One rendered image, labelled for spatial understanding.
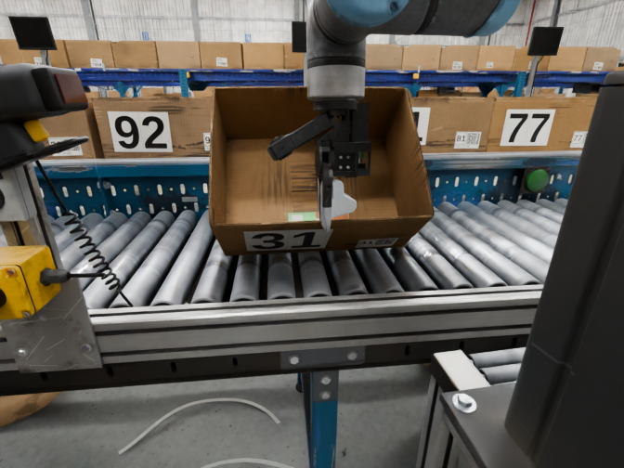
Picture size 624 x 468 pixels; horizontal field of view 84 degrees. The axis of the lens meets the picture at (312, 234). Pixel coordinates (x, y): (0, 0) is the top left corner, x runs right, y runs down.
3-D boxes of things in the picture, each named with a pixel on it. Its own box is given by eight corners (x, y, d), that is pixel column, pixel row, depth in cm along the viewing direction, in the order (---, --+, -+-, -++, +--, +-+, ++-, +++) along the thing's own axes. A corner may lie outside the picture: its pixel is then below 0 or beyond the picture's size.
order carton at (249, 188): (223, 256, 73) (207, 227, 57) (224, 139, 83) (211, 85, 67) (404, 248, 77) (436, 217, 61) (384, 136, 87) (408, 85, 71)
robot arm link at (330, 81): (309, 64, 49) (304, 75, 58) (310, 101, 51) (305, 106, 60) (371, 64, 50) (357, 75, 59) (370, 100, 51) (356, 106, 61)
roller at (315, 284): (306, 322, 59) (305, 297, 58) (292, 220, 107) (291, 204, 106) (335, 319, 60) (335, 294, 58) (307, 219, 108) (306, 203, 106)
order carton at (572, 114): (485, 155, 111) (495, 97, 105) (443, 143, 138) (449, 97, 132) (597, 152, 115) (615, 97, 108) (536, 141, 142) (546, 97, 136)
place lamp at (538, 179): (526, 192, 109) (531, 170, 106) (523, 191, 110) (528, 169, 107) (546, 191, 109) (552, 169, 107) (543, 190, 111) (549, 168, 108)
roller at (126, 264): (63, 337, 56) (54, 311, 54) (160, 224, 104) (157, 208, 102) (96, 335, 56) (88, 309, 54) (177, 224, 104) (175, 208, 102)
